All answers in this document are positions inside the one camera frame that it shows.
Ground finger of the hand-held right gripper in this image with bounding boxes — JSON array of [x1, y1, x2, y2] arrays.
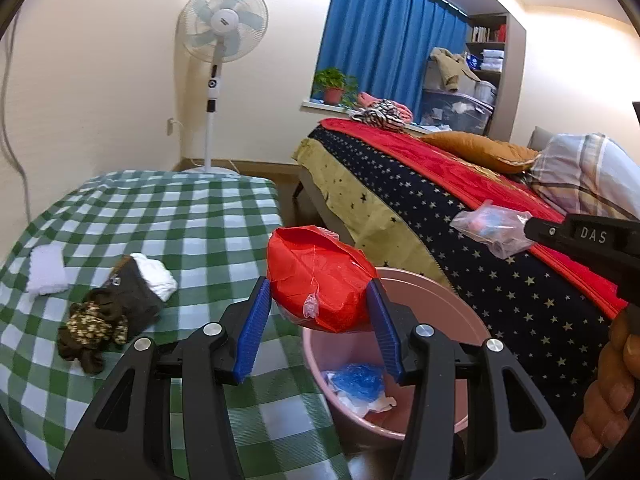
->
[[523, 215, 569, 262]]

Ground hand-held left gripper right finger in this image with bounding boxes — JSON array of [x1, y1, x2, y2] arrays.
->
[[367, 277, 586, 480]]

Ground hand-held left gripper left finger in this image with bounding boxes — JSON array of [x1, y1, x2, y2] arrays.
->
[[55, 276, 273, 480]]

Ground clear plastic bag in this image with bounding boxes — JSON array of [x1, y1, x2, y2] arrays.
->
[[449, 200, 538, 260]]

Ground blue plastic wrap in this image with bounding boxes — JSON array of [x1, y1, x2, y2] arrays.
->
[[327, 362, 388, 406]]

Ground pink plastic bucket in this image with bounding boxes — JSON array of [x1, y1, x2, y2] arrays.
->
[[301, 267, 493, 443]]

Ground white green-print plastic bag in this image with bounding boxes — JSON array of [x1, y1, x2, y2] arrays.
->
[[322, 370, 398, 416]]

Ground red foil wrapper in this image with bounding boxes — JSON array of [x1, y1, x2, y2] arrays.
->
[[266, 225, 380, 333]]

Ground person's right hand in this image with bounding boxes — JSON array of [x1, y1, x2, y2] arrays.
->
[[570, 305, 640, 458]]

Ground plaid pillow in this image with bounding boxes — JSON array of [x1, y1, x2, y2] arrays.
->
[[530, 132, 640, 221]]

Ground star print dark bedspread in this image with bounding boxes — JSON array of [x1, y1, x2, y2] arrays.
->
[[292, 127, 618, 411]]

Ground white crumpled cloth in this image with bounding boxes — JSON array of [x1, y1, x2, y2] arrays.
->
[[130, 252, 178, 303]]

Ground mustard pillow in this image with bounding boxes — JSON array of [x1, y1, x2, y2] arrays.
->
[[421, 131, 541, 175]]

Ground dark pouch with label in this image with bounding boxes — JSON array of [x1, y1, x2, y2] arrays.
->
[[105, 255, 163, 328]]

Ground green checkered tablecloth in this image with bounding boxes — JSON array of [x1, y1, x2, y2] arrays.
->
[[0, 170, 351, 480]]

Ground red blanket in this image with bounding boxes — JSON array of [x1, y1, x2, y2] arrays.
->
[[320, 117, 628, 321]]

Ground clear storage box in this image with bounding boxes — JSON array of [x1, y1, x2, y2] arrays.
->
[[420, 87, 493, 137]]

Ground brown floral cloth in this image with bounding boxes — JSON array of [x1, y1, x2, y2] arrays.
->
[[56, 300, 131, 375]]

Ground olive jacket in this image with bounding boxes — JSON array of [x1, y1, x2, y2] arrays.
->
[[431, 47, 476, 92]]

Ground striped clothes pile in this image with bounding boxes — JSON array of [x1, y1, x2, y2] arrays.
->
[[357, 91, 415, 123]]

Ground black white striped cloth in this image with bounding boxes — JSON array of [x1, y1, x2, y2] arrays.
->
[[350, 101, 407, 133]]

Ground row of books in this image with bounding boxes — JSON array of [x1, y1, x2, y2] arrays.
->
[[471, 25, 507, 44]]

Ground white zigzag-edged tissue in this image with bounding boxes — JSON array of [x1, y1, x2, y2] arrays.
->
[[27, 245, 68, 297]]

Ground white windowsill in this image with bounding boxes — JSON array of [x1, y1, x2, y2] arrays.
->
[[301, 100, 361, 114]]

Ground potted green plant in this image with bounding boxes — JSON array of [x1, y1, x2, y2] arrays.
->
[[313, 67, 360, 110]]

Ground blue curtain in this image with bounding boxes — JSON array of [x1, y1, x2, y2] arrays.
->
[[312, 0, 471, 121]]

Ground white standing fan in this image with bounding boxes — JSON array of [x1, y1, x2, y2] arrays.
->
[[176, 0, 269, 175]]

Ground grey bed frame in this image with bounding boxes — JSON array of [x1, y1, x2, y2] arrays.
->
[[295, 165, 351, 228]]

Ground wall bookshelf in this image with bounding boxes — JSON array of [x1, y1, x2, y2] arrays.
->
[[465, 12, 511, 141]]

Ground white wall cable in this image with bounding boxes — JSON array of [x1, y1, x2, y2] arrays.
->
[[0, 10, 28, 191]]

